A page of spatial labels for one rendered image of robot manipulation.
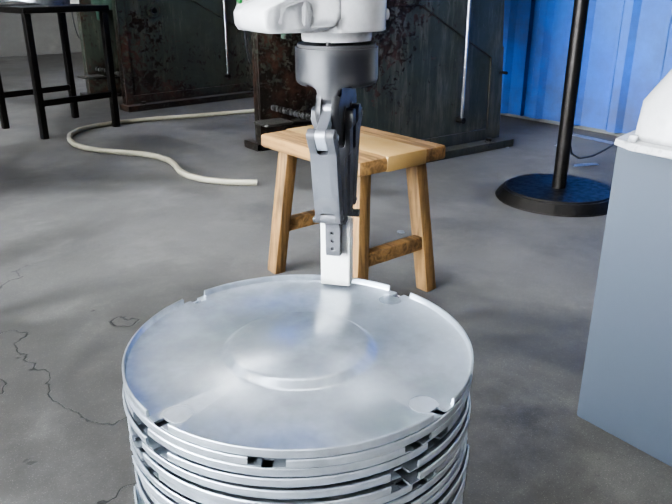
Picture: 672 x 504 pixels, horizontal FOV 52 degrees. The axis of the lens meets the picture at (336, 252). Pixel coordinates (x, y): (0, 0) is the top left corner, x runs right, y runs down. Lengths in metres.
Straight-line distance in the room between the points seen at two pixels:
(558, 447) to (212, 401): 0.69
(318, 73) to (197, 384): 0.28
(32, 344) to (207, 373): 0.91
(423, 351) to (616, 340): 0.55
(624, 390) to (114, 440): 0.77
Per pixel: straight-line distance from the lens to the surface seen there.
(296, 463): 0.48
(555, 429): 1.16
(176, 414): 0.52
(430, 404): 0.53
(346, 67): 0.61
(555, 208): 2.14
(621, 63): 3.27
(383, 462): 0.51
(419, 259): 1.54
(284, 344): 0.59
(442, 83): 2.75
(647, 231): 1.03
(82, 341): 1.43
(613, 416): 1.16
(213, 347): 0.60
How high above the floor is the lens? 0.65
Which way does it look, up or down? 22 degrees down
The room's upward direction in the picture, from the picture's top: straight up
